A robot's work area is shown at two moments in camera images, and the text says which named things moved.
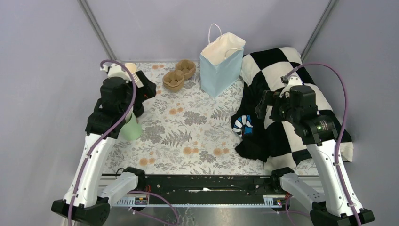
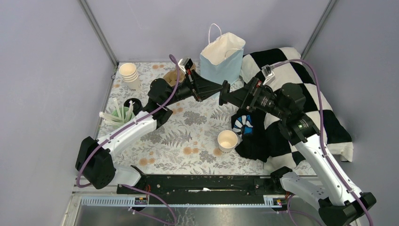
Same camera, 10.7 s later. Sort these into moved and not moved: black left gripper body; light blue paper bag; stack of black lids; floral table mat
Moved: black left gripper body
Not moved: floral table mat; light blue paper bag; stack of black lids
